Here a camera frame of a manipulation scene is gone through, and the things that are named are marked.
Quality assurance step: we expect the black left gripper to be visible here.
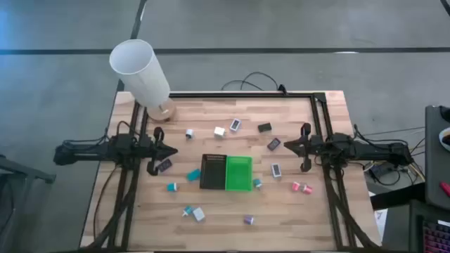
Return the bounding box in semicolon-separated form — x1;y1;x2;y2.
142;127;179;176

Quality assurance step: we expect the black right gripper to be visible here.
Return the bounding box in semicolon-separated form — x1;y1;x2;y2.
283;122;323;173

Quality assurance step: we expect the black plastic basket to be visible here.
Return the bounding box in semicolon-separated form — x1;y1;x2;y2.
199;153;228;190

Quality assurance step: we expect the green plastic basket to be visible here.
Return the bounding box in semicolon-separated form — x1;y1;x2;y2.
225;155;254;193

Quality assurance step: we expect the white shade wooden base lamp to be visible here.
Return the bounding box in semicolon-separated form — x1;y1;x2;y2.
108;39;177;123

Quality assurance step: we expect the white paper sheet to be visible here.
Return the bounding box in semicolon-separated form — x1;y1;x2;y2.
373;207;389;232

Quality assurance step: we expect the black desk top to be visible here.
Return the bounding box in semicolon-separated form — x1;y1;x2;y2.
424;104;450;212

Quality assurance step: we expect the black keyboard shelf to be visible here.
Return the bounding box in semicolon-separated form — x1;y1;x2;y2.
407;199;450;253

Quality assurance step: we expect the grey metal cart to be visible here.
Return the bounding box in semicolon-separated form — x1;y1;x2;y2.
0;154;57;253

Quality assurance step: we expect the white bowl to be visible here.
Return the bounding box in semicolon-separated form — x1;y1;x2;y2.
438;126;450;153

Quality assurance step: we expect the backlit computer keyboard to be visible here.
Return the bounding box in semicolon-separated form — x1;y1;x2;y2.
421;219;450;253

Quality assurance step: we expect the black floor cable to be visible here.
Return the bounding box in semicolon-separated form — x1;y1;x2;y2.
220;71;288;95

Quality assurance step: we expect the black aluminium rig frame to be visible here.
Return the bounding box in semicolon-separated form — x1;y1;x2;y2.
82;91;379;251

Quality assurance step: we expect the floor cable bundle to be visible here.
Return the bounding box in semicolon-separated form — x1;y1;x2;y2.
361;124;426;187

